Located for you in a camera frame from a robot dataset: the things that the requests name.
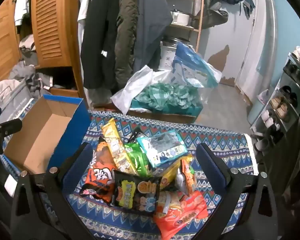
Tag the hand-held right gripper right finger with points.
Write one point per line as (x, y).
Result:
(212, 166)

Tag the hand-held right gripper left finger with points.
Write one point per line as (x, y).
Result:
(76, 166)

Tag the blue cardboard box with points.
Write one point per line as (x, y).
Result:
(42, 135)

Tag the long yellow snack packet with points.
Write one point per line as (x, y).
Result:
(117, 150)

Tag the teal snack packet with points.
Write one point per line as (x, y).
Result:
(162, 147)

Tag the green snack packet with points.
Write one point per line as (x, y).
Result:
(137, 157)

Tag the white grey hoodie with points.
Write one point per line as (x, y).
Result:
(2, 90)

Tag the orange snack packet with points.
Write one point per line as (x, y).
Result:
(100, 172)

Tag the patterned blue blanket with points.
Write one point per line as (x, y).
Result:
(215, 140)

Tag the red-orange snack packet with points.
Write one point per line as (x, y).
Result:
(182, 212)

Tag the black packet with yellow print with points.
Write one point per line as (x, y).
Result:
(135, 192)

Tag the brown cardboard box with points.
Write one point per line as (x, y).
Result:
(165, 119)

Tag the teal checked cloth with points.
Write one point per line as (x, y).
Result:
(165, 95)

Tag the pale slipper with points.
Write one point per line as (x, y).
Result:
(263, 97)

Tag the group of shoes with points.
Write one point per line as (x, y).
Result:
(277, 107)

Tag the clear plastic bag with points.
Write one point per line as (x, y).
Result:
(132, 85)

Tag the wooden louvred wardrobe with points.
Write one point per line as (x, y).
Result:
(52, 25)

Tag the blue plastic bag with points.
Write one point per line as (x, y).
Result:
(190, 60)

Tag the pale blue shoe rack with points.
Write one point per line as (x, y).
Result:
(290, 85)

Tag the white cylindrical appliance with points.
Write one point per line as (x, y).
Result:
(167, 57)

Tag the black coat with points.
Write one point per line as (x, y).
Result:
(100, 42)

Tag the white door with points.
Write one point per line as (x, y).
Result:
(257, 42)

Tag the white shirt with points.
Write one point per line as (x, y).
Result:
(83, 2)

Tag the olive coat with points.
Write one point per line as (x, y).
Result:
(126, 30)

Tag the blue-grey coat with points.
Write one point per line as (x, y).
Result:
(150, 30)

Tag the white pot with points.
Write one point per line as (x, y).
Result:
(180, 18)

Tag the olive hanging bag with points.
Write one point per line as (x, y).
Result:
(216, 15)

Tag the wooden shelf rack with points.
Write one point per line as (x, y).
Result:
(201, 10)

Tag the teal hanging cloth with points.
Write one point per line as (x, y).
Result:
(248, 2)

